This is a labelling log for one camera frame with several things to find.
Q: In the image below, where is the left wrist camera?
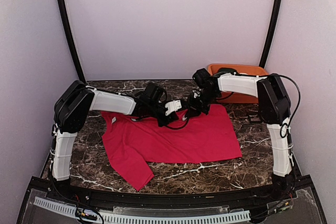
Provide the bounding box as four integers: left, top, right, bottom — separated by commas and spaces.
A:
165, 100, 182, 116

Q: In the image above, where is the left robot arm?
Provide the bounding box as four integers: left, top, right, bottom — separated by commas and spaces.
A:
49, 81, 190, 201

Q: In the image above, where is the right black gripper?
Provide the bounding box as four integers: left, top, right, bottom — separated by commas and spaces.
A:
185, 88, 219, 117

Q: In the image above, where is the orange plastic basin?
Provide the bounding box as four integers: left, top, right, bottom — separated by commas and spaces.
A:
207, 64, 269, 103

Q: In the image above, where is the left black frame post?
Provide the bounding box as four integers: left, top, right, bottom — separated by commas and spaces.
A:
57, 0, 86, 82

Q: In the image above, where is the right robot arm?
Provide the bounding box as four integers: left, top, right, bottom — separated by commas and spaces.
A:
187, 68, 296, 200

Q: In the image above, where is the red t-shirt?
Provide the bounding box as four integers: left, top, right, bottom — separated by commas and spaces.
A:
101, 104, 242, 191

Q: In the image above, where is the black front rail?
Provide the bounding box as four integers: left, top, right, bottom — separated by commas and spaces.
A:
28, 175, 311, 209

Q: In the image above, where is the right black frame post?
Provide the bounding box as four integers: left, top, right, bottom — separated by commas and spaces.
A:
259, 0, 282, 68

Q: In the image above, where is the black frame post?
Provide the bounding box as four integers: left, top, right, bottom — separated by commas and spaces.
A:
259, 0, 282, 68
57, 0, 86, 82

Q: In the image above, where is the white slotted cable duct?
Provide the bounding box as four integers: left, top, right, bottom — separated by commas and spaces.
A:
33, 197, 250, 224

